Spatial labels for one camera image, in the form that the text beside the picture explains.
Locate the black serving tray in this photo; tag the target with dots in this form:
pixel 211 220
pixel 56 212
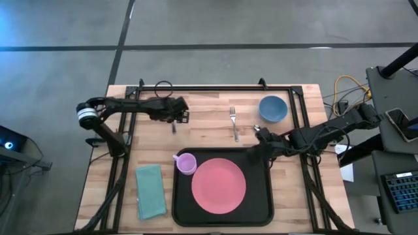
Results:
pixel 258 202

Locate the white paper sheet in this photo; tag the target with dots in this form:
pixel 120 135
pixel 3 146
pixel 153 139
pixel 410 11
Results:
pixel 347 171

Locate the blue bowl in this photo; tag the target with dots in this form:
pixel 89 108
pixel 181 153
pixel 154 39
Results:
pixel 273 109

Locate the black pole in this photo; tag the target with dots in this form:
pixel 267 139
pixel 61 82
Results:
pixel 400 62

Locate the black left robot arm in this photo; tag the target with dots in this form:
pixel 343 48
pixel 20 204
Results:
pixel 107 106

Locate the black device with blue light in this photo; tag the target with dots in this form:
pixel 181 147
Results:
pixel 13 137

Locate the black aluminium table frame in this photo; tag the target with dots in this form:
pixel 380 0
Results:
pixel 212 88

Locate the grey desk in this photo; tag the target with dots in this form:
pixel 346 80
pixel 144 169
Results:
pixel 379 202

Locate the pink plastic mug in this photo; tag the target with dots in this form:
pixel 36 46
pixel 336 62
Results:
pixel 186 163

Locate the grey side table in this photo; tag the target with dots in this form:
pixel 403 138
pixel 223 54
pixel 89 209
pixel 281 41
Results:
pixel 379 94

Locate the black keyboard with blue keys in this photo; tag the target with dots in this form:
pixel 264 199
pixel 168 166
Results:
pixel 403 192

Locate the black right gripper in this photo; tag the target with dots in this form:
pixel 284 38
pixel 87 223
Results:
pixel 272 143

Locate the silver metal fork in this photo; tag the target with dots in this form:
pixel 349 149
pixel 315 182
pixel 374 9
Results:
pixel 234 125

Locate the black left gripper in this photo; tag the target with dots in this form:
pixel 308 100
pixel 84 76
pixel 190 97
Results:
pixel 166 106

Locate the pink round plate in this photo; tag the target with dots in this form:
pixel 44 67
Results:
pixel 218 186

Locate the green cloth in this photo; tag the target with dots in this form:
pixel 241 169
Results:
pixel 150 192

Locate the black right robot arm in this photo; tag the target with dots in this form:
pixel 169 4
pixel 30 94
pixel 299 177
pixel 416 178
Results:
pixel 326 132

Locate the black smartphone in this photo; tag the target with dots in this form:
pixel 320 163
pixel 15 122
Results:
pixel 400 122

